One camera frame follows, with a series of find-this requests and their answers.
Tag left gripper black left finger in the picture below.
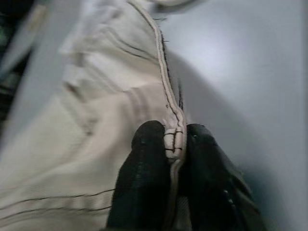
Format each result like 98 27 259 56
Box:
105 121 173 231

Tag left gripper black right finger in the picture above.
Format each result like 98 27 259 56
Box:
185 124 268 231

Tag white trousers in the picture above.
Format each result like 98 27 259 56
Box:
0 0 308 231

